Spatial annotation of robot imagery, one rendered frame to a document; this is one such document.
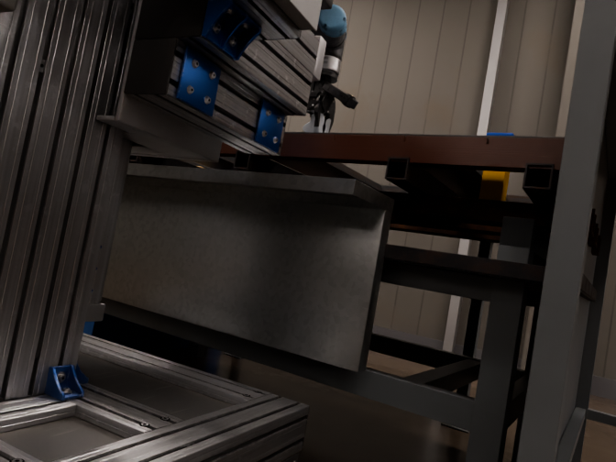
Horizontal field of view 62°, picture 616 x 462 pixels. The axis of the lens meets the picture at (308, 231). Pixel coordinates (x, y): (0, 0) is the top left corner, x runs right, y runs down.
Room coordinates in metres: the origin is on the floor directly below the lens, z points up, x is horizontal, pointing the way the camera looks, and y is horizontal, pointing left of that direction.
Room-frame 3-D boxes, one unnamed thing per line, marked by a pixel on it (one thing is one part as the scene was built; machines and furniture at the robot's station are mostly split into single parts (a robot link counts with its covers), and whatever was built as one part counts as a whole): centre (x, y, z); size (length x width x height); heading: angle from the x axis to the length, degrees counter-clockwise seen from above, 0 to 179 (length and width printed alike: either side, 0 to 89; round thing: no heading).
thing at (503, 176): (1.20, -0.42, 0.78); 0.05 x 0.05 x 0.19; 58
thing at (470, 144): (1.37, 0.19, 0.80); 1.62 x 0.04 x 0.06; 58
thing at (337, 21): (1.34, 0.05, 1.15); 0.11 x 0.11 x 0.08; 88
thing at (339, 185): (1.38, 0.43, 0.67); 1.30 x 0.20 x 0.03; 58
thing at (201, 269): (1.45, 0.38, 0.48); 1.30 x 0.04 x 0.35; 58
